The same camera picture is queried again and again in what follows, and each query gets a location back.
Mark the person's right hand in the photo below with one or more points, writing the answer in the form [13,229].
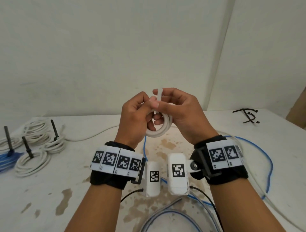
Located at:
[191,119]

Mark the person's left hand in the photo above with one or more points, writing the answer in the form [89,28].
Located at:
[130,124]

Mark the person's left forearm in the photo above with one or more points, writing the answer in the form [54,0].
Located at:
[95,210]

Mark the person's right forearm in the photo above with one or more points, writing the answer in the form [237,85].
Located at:
[243,205]

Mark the black right wristband with markers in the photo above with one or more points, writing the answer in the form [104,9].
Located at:
[229,176]

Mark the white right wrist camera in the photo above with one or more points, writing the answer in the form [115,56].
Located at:
[178,186]

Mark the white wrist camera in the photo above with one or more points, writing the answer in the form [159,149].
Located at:
[153,191]
[178,186]

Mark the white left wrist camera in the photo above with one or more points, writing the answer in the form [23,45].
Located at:
[153,191]

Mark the wooden shelf frame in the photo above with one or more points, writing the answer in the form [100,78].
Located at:
[297,112]

